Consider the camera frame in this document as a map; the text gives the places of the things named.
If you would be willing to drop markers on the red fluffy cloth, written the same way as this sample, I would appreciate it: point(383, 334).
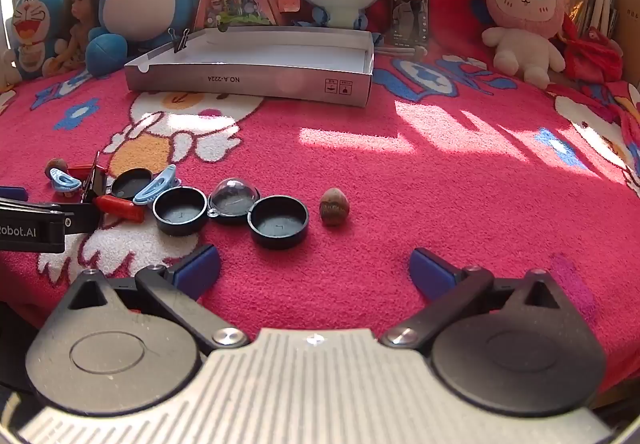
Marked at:
point(590, 53)

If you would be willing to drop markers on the white cardboard box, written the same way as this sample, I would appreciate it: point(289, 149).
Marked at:
point(250, 78)

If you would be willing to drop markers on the blue cat plush toy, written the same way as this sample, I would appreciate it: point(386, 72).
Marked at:
point(35, 23)

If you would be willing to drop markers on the black round cap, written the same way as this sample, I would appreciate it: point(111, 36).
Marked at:
point(278, 222)
point(180, 210)
point(131, 182)

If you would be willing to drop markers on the red plastic cap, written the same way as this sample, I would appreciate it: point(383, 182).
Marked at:
point(117, 207)

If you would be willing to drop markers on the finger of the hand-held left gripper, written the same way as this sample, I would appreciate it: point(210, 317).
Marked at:
point(12, 193)
point(75, 216)

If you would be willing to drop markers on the brown marbled ball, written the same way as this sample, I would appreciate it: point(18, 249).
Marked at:
point(56, 167)
point(334, 206)

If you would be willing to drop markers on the brown-haired baby doll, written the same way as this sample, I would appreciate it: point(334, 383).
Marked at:
point(82, 8)

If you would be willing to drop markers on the clear plastic dome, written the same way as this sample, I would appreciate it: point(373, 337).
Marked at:
point(232, 199)

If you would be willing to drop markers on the black smartphone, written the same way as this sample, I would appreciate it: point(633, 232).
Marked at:
point(410, 8)

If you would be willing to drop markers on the brown cardboard carton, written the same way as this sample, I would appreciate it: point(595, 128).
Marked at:
point(630, 13)

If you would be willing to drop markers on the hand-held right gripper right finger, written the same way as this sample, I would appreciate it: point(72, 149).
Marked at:
point(430, 271)

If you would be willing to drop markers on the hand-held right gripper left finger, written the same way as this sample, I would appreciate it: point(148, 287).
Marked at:
point(197, 269)

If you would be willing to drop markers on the light blue clip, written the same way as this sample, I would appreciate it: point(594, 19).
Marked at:
point(157, 185)
point(65, 183)

